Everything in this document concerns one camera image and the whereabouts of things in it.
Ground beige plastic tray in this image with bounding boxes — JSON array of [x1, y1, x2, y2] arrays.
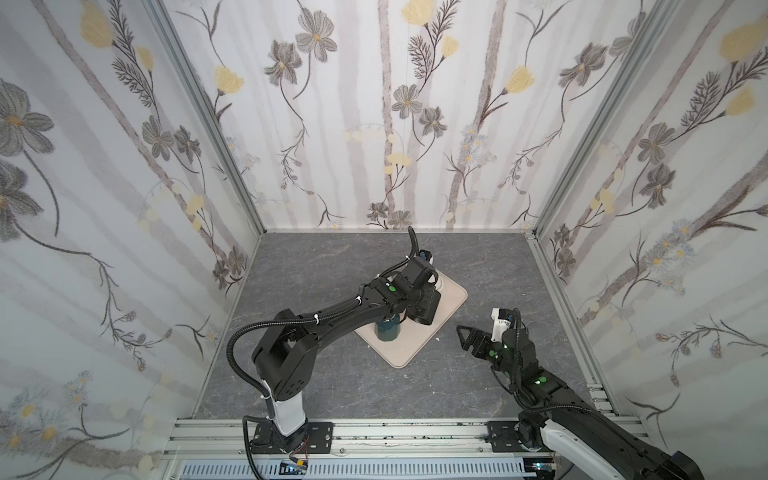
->
[[355, 272, 468, 369]]

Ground dark teal mug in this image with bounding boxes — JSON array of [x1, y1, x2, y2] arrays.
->
[[375, 317, 402, 342]]

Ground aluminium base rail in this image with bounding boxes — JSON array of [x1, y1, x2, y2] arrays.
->
[[155, 383, 661, 480]]

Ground white perforated cable duct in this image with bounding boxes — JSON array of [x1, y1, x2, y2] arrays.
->
[[178, 457, 538, 480]]

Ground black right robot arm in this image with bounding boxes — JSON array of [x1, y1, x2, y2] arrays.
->
[[456, 308, 704, 479]]

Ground cream white mug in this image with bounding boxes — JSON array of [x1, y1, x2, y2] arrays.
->
[[433, 273, 444, 292]]

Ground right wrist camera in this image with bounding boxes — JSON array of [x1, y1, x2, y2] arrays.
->
[[491, 308, 515, 342]]

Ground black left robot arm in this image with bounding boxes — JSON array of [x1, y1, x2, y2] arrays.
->
[[225, 226, 440, 453]]

